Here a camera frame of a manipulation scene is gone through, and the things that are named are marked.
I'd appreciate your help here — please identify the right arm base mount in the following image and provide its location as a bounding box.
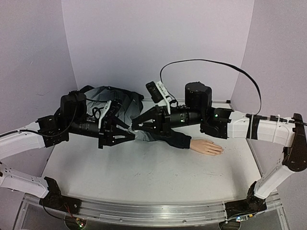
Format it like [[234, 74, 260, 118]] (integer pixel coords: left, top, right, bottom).
[[225, 182, 267, 220]]

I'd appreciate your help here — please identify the mannequin hand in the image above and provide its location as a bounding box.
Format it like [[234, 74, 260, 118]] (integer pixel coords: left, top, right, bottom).
[[190, 139, 224, 156]]

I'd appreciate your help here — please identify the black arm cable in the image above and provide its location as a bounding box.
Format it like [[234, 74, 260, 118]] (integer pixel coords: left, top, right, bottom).
[[160, 59, 262, 115], [0, 91, 83, 139]]

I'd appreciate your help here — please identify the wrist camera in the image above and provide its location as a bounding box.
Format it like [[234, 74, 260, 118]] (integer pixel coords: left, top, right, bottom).
[[145, 81, 172, 115], [92, 100, 122, 129]]

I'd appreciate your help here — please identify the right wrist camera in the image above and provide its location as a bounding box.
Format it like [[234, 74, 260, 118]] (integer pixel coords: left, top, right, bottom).
[[145, 81, 172, 115]]

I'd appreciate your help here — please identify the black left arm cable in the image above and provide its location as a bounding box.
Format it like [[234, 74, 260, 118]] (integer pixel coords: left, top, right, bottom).
[[0, 91, 83, 139]]

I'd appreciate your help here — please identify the grey and black jacket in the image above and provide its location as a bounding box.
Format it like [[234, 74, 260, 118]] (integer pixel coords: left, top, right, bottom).
[[80, 85, 191, 149]]

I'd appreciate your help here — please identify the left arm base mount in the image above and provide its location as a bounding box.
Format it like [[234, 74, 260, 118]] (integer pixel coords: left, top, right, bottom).
[[39, 177, 82, 214]]

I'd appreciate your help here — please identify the aluminium front rail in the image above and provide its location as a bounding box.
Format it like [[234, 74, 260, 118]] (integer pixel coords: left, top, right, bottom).
[[23, 194, 281, 227]]

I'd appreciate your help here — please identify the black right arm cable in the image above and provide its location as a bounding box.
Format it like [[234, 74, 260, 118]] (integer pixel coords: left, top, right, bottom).
[[160, 59, 262, 115]]

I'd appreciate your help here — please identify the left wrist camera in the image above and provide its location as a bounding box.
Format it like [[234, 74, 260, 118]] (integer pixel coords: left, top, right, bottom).
[[92, 100, 122, 129]]

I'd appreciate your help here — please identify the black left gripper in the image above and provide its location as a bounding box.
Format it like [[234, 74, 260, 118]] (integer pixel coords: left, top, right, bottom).
[[68, 117, 137, 150]]

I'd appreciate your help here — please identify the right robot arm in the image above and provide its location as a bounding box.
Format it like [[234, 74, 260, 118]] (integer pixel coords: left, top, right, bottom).
[[132, 81, 307, 202]]

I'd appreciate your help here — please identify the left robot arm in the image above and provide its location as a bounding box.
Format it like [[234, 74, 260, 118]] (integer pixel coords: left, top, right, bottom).
[[0, 91, 135, 159]]

